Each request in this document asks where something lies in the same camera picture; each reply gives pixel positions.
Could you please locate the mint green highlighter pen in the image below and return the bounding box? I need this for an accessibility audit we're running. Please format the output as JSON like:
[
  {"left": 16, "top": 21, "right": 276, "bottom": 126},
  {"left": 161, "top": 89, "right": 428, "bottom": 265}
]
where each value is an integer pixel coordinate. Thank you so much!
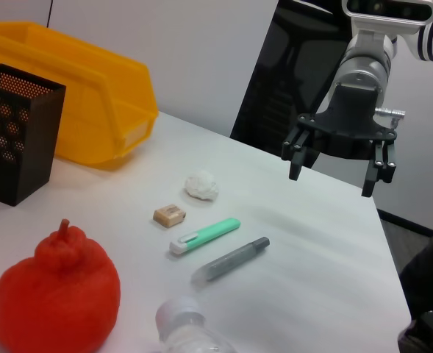
[{"left": 169, "top": 217, "right": 242, "bottom": 256}]

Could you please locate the yellow plastic bin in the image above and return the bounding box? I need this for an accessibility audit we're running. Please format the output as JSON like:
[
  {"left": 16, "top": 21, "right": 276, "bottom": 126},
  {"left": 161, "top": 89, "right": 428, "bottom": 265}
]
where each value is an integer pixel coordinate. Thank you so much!
[{"left": 0, "top": 21, "right": 160, "bottom": 171}]

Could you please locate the black office chair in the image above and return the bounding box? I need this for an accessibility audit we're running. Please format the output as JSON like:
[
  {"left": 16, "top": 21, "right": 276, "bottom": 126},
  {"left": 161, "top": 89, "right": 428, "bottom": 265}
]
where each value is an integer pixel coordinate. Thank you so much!
[{"left": 229, "top": 0, "right": 354, "bottom": 163}]

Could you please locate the clear green-label water bottle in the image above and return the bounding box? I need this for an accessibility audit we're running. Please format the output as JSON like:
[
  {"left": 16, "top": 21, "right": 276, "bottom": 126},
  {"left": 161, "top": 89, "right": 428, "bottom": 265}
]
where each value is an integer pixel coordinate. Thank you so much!
[{"left": 155, "top": 296, "right": 239, "bottom": 353}]

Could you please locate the white paper ball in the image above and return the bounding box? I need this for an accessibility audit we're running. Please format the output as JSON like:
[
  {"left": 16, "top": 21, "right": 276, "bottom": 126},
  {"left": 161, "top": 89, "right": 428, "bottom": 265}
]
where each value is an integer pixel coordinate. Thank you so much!
[{"left": 183, "top": 169, "right": 220, "bottom": 202}]

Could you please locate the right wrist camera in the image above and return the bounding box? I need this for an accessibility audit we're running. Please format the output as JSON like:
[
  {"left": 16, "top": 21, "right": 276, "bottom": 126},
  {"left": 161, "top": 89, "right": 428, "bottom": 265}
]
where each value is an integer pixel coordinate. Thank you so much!
[{"left": 340, "top": 0, "right": 433, "bottom": 26}]

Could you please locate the black mesh pen holder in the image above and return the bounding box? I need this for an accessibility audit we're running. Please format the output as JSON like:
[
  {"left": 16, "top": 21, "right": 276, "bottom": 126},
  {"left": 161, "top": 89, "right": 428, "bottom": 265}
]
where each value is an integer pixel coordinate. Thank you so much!
[{"left": 0, "top": 63, "right": 67, "bottom": 207}]

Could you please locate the red-orange toy orange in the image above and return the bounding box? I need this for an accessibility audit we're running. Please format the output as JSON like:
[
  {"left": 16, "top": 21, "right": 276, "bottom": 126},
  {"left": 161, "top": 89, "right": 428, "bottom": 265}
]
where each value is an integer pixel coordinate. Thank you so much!
[{"left": 0, "top": 218, "right": 121, "bottom": 352}]

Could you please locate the right arm cable with plugs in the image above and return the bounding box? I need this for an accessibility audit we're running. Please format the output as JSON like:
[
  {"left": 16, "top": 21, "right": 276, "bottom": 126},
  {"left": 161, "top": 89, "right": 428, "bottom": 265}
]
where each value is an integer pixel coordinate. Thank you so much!
[{"left": 375, "top": 106, "right": 407, "bottom": 128}]

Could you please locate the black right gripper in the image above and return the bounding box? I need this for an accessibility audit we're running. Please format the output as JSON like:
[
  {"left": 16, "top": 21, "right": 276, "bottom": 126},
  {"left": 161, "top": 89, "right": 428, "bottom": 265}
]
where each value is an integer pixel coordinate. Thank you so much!
[{"left": 281, "top": 84, "right": 398, "bottom": 198}]

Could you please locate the grey marker pen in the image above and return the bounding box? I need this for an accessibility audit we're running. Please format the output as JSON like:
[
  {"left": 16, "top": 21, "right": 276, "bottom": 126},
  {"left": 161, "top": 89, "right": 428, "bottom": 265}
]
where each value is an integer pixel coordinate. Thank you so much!
[{"left": 190, "top": 236, "right": 271, "bottom": 284}]

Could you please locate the beige eraser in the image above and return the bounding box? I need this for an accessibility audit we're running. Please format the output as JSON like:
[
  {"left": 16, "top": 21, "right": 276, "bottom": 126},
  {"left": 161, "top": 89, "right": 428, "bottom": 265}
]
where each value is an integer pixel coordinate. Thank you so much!
[{"left": 152, "top": 203, "right": 186, "bottom": 228}]

